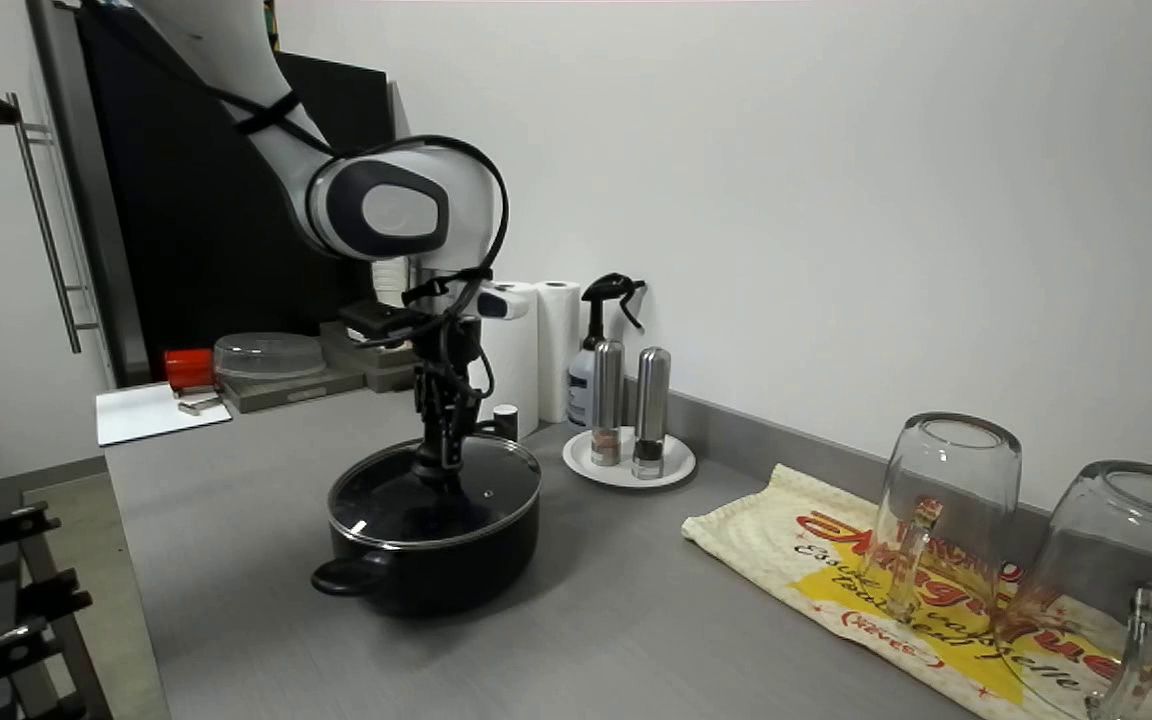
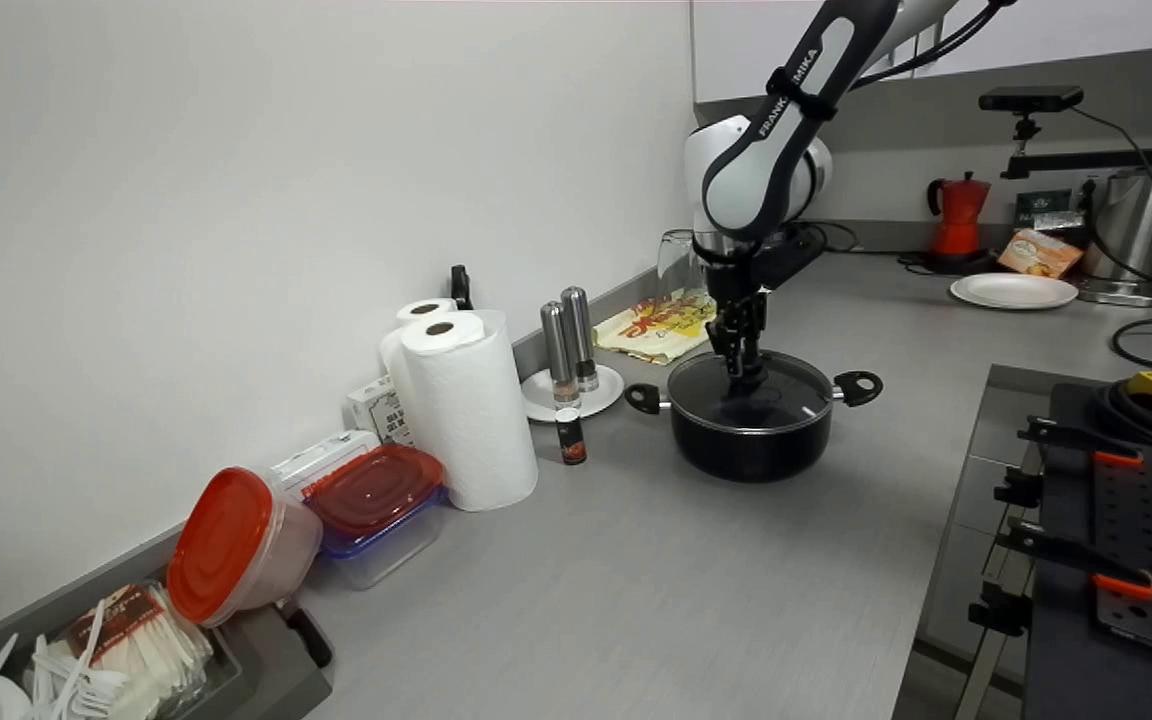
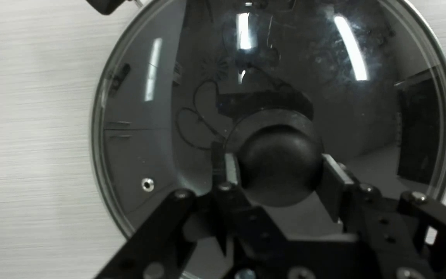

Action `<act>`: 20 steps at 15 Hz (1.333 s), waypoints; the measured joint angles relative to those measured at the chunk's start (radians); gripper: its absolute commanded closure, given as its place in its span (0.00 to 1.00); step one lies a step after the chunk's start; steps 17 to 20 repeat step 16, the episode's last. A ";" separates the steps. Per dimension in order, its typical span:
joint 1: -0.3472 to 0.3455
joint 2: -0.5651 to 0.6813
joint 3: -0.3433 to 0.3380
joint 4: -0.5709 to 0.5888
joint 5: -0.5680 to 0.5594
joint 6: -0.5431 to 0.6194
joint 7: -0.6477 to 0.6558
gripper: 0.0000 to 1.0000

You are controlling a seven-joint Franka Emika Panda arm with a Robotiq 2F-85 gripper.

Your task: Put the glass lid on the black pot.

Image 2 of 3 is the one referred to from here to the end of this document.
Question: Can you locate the cream printed tea towel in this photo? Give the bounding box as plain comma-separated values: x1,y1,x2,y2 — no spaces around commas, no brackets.
593,289,719,373

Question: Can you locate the round container with red lid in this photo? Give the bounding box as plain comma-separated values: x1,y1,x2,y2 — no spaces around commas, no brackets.
161,464,328,633

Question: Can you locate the small white round plate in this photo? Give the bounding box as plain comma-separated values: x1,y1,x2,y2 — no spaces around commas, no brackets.
520,361,631,427

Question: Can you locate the grey tray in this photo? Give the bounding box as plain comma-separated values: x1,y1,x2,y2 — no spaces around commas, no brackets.
0,571,335,720

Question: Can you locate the steel electric kettle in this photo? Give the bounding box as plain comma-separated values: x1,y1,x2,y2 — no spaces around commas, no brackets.
1083,168,1152,314

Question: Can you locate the white wall socket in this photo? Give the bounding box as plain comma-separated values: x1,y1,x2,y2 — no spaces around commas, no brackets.
339,377,418,443

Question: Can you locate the red moka pot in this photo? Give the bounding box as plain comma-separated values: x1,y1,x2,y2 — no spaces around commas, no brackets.
926,168,997,264

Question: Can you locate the steel spice grinder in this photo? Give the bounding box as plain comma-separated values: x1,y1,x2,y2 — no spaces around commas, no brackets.
560,283,601,383
538,302,581,398

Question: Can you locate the rectangular container with red lid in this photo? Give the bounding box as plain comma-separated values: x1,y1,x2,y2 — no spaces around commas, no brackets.
300,440,456,597

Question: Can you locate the white paper towel roll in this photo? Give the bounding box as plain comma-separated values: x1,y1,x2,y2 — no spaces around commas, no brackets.
394,307,546,518
376,294,466,394

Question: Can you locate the orange snack packet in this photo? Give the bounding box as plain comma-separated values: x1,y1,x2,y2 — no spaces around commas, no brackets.
993,225,1087,283

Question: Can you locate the black bar clamp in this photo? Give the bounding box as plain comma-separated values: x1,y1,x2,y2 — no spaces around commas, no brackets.
966,581,1049,645
1012,414,1148,482
993,518,1152,609

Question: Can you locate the white power strip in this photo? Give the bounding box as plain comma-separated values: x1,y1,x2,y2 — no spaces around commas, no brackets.
264,423,382,493

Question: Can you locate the white wrapped sticks bundle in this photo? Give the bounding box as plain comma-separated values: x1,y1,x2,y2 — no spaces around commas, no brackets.
28,592,218,720

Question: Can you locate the black cooking pot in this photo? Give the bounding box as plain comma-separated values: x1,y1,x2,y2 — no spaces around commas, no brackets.
626,350,890,483

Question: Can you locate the black camera on mount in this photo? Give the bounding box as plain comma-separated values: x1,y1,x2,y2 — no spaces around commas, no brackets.
975,85,1152,184

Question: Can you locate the glass lid with black knob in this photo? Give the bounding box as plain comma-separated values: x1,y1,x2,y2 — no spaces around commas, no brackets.
669,350,838,440

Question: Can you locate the large white plate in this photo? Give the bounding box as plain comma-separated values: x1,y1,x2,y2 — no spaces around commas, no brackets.
946,268,1083,315

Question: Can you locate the clear wine glass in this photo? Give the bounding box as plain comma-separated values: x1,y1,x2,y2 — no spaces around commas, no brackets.
654,225,708,289

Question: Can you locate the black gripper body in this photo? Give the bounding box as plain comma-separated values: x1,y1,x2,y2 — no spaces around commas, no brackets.
695,222,833,334

